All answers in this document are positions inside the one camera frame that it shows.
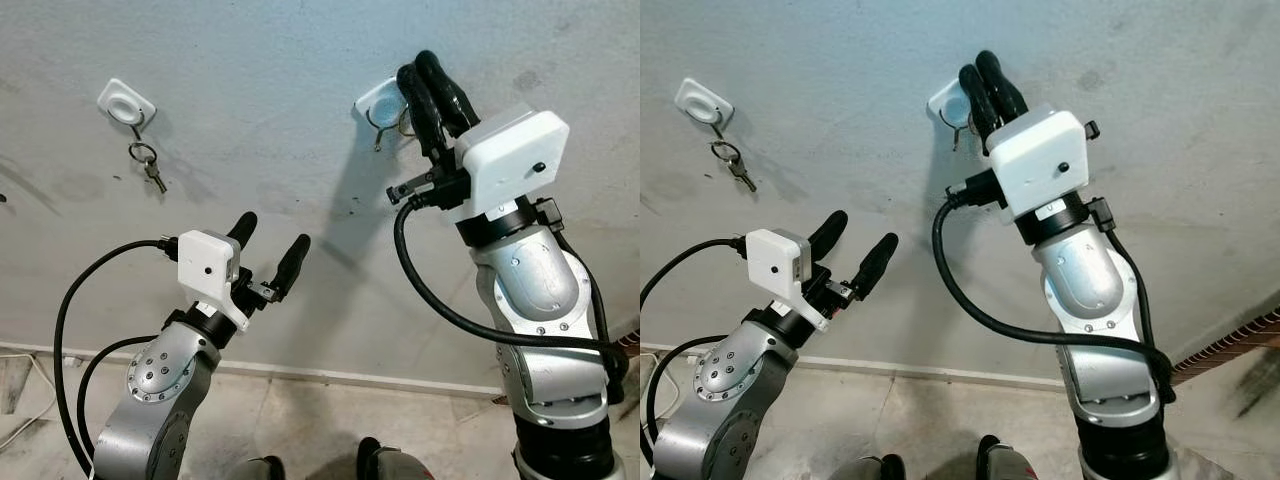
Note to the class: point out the robot right leg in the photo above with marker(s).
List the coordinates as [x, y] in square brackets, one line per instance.
[1010, 462]
[395, 465]

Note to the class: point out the robot leg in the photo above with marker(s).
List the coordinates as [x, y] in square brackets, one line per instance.
[1010, 462]
[258, 470]
[875, 468]
[395, 465]

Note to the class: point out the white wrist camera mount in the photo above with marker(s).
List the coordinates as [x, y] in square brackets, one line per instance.
[205, 265]
[772, 262]
[510, 160]
[1040, 160]

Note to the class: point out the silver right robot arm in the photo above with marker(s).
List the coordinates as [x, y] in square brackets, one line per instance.
[1090, 280]
[540, 290]

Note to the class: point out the robot left leg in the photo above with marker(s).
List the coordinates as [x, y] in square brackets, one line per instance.
[875, 468]
[258, 470]

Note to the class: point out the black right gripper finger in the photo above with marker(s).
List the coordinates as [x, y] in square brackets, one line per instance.
[978, 105]
[420, 110]
[448, 95]
[1003, 90]

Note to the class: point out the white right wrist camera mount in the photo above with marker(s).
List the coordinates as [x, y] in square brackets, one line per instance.
[510, 160]
[1040, 160]

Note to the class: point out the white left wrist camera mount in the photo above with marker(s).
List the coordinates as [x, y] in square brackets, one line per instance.
[772, 262]
[205, 265]

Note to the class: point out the white wall hook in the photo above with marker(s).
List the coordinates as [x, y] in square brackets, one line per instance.
[125, 103]
[378, 95]
[945, 100]
[700, 100]

